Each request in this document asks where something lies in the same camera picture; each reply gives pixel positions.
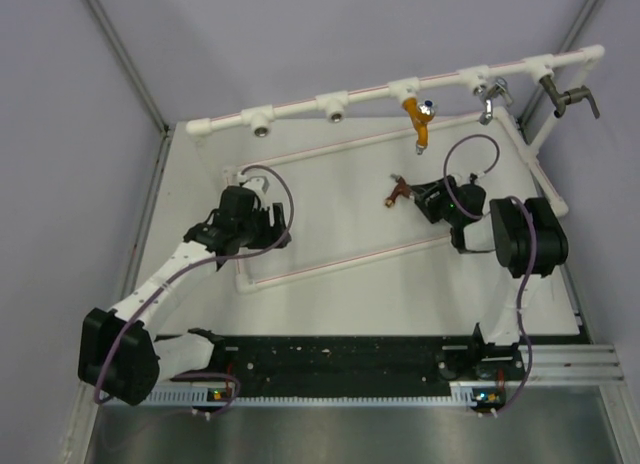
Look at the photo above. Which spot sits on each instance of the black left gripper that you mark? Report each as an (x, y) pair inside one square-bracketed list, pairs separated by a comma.
[(271, 234)]

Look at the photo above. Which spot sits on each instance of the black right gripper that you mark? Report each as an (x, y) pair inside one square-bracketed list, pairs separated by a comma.
[(429, 208)]

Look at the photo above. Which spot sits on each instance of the brown faucet chrome knob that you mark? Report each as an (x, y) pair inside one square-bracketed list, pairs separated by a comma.
[(401, 189)]

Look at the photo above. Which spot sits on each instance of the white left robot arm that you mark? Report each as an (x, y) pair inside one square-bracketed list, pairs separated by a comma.
[(122, 354)]

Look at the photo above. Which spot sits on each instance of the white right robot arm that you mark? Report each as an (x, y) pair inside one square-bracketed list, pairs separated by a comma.
[(504, 249)]

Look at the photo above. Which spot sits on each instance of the orange faucet blue cap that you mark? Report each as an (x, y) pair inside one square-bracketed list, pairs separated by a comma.
[(421, 113)]

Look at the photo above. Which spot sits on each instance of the chrome lever faucet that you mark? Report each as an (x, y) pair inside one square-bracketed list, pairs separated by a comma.
[(488, 94)]

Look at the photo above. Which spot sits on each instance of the dark grey lever faucet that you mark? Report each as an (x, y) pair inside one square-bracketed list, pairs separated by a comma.
[(562, 100)]

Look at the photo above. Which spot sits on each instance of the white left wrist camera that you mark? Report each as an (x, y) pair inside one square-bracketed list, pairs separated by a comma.
[(258, 184)]

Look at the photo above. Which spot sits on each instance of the white pipe frame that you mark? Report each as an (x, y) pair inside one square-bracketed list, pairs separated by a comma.
[(568, 70)]

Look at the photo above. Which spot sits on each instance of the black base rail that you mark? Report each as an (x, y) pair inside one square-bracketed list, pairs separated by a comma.
[(357, 366)]

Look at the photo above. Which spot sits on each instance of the white slotted cable duct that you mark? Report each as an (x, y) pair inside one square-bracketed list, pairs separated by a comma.
[(185, 395)]

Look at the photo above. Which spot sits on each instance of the aluminium frame rail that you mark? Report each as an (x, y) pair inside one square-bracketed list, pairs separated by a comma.
[(575, 365)]

